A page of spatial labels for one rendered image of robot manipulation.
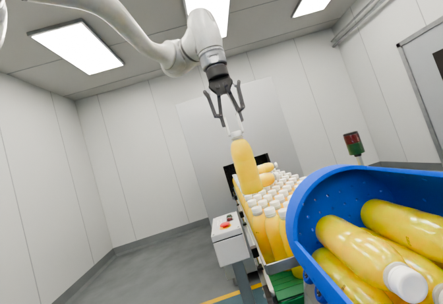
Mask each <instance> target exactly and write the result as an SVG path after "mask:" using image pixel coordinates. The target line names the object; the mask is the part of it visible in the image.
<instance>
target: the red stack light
mask: <svg viewBox="0 0 443 304"><path fill-rule="evenodd" d="M343 138H344V141H345V144H346V145H348V144H355V143H357V142H361V138H360V136H359V133H356V134H354V135H349V136H346V137H343Z"/></svg>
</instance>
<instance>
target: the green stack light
mask: <svg viewBox="0 0 443 304"><path fill-rule="evenodd" d="M346 147H347V149H348V152H349V155H350V156H352V155H357V154H362V153H363V152H365V149H364V146H363V143H362V141H361V142H357V143H355V144H348V145H346Z"/></svg>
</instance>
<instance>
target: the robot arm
mask: <svg viewBox="0 0 443 304"><path fill-rule="evenodd" d="M22 1H27V2H32V3H43V4H48V5H57V6H62V7H70V8H74V9H80V10H83V11H88V12H89V13H92V14H95V15H97V16H98V17H100V18H102V19H103V20H105V21H106V22H107V23H108V24H109V25H110V26H111V27H113V28H114V29H115V30H116V31H117V32H118V33H119V34H120V35H121V36H122V37H124V39H126V41H128V43H130V44H131V45H132V46H133V47H134V48H135V49H136V50H137V51H139V52H140V53H141V54H143V55H144V56H146V57H147V58H149V59H152V60H155V61H157V62H159V63H160V65H161V68H162V71H163V72H164V73H165V74H166V75H167V76H170V77H179V76H182V75H184V74H186V73H187V72H189V71H190V70H191V69H193V68H194V67H195V66H196V65H197V64H198V63H199V62H200V64H201V66H202V70H203V71H204V72H205V73H206V76H207V79H208V82H209V86H208V87H209V88H207V89H206V90H203V94H204V95H205V97H206V98H207V100H208V103H209V105H210V108H211V110H212V114H213V116H214V118H219V119H220V121H221V125H222V127H226V130H227V134H228V137H230V136H231V133H230V131H229V127H228V124H227V120H226V117H225V116H223V112H222V101H221V96H222V95H223V94H227V95H228V97H229V99H230V100H231V103H232V104H233V107H234V108H235V110H236V113H235V116H236V118H237V122H238V124H239V128H240V130H241V131H242V133H244V129H243V126H242V123H241V122H243V121H244V119H243V116H242V113H241V112H242V111H243V110H244V109H245V103H244V100H243V95H242V92H241V87H240V85H241V81H240V80H238V81H236V80H232V78H231V77H230V75H229V72H228V70H227V60H226V57H225V53H224V49H223V45H222V35H221V32H220V29H219V27H218V24H217V22H216V20H215V18H214V16H213V14H212V13H211V12H210V11H209V10H208V9H205V8H202V7H199V8H195V9H193V10H192V11H191V12H190V13H189V16H188V20H187V30H186V32H185V35H184V36H183V37H182V38H181V39H176V40H166V41H165V42H164V43H162V44H157V43H154V42H152V41H151V40H150V39H149V38H148V37H147V35H146V34H145V33H144V32H143V30H142V29H141V27H140V26H139V25H138V24H137V23H136V21H135V20H134V18H133V17H132V16H131V15H130V13H129V12H128V10H126V8H125V7H124V6H123V5H122V4H121V3H120V1H119V0H22ZM6 29H7V5H6V2H5V0H0V49H1V47H2V45H3V42H4V39H5V34H6ZM232 84H233V85H234V87H236V90H237V95H238V99H239V103H240V106H241V107H239V105H238V104H237V102H236V100H235V98H234V96H233V94H232V92H231V86H232ZM210 91H212V92H213V93H214V94H216V95H217V99H218V110H219V114H217V113H216V111H215V108H214V105H213V103H212V99H211V97H210Z"/></svg>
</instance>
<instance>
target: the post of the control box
mask: <svg viewBox="0 0 443 304"><path fill-rule="evenodd" d="M232 267H233V271H234V273H235V277H236V280H237V284H238V286H239V291H240V293H241V297H242V300H243V304H256V301H255V299H254V295H253V292H252V289H251V285H250V282H249V278H248V276H247V272H246V269H245V265H244V262H243V260H242V261H240V262H236V263H233V264H232Z"/></svg>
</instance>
